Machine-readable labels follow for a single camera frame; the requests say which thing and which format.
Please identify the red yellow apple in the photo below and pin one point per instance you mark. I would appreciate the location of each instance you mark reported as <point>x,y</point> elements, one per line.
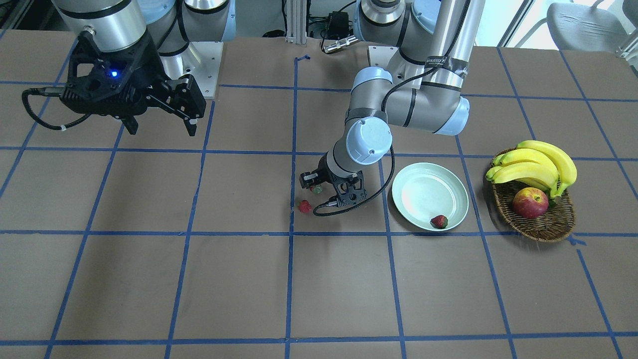
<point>530,203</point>

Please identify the yellow banana bunch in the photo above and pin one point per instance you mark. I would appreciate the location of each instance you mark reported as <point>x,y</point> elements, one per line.
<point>536,163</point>

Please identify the aluminium frame post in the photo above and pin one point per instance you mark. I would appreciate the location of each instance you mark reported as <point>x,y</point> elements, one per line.
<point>296,20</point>

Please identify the grey office chair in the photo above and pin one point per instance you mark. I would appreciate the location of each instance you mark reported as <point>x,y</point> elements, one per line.
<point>579,27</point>

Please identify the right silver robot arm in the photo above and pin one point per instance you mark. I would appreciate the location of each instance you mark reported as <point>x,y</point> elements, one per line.
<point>117,24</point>

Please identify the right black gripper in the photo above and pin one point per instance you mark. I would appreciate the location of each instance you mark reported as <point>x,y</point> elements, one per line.
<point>149,64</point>

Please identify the black power adapter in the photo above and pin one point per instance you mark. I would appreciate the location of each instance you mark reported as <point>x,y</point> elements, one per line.
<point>338,25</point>

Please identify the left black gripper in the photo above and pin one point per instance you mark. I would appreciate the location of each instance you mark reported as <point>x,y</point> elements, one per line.
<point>325,169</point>

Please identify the brown wicker basket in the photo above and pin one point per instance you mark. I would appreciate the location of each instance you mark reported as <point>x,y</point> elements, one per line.
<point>556,224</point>

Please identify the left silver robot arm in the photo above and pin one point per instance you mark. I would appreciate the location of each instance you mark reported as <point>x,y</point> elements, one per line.
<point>420,87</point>

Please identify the light green plate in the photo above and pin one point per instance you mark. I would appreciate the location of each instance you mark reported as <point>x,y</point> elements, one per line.
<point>424,190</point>

